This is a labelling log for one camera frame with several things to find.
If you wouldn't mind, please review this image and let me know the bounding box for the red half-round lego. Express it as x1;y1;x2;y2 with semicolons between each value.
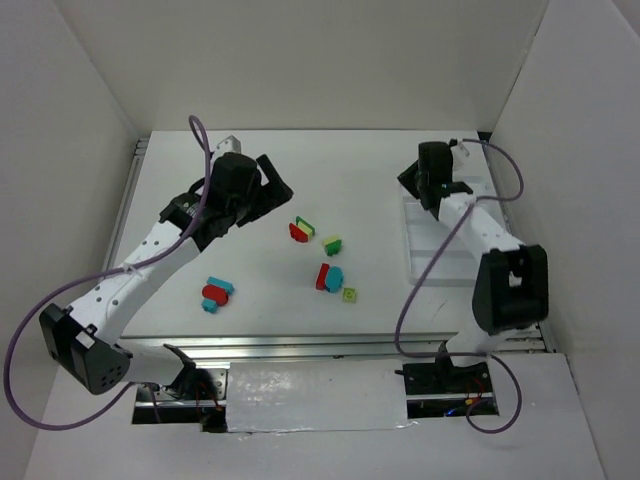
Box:
289;223;309;243

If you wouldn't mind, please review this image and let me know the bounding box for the dark green curved lego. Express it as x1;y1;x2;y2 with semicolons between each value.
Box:
323;239;342;257

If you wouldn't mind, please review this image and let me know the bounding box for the red rectangular lego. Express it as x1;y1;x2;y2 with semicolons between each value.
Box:
315;263;330;291

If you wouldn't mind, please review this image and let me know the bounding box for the blue oval lego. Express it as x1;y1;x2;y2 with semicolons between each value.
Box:
324;266;344;293

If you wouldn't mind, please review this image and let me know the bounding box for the lime square lego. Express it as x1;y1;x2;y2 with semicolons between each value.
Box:
342;287;357;303

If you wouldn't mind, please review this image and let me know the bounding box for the lime curved lego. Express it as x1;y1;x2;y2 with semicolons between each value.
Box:
322;235;341;246

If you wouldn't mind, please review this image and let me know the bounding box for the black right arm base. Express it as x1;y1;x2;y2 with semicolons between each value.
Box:
395;342;493;398

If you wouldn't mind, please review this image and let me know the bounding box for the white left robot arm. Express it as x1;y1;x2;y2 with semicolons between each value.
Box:
39;152;293;395

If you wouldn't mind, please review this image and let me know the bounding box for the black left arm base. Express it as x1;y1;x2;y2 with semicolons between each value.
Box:
144;343;227;433

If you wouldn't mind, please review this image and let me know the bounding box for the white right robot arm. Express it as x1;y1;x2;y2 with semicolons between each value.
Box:
398;139;549;368

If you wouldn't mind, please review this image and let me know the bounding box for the white compartment tray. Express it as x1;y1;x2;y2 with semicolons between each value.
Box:
399;174;516;289

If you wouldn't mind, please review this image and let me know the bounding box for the blue top lego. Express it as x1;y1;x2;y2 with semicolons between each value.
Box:
207;276;235;295

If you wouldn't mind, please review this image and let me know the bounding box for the red round lego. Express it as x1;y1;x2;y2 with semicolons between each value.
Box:
202;284;229;306

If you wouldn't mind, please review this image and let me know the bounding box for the blue bottom lego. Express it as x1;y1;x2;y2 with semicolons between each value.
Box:
201;299;219;314

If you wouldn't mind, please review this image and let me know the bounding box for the silver tape sheet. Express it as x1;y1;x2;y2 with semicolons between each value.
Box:
226;359;409;433

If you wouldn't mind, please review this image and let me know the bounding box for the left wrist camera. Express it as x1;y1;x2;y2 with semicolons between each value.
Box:
213;135;242;157

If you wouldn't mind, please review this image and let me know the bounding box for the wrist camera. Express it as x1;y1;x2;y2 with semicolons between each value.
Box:
449;139;470;160
213;135;242;157

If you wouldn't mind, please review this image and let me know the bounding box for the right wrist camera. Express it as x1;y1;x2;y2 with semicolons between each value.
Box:
449;139;470;160

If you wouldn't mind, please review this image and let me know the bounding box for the aluminium table rail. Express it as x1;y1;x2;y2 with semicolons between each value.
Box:
120;329;547;361

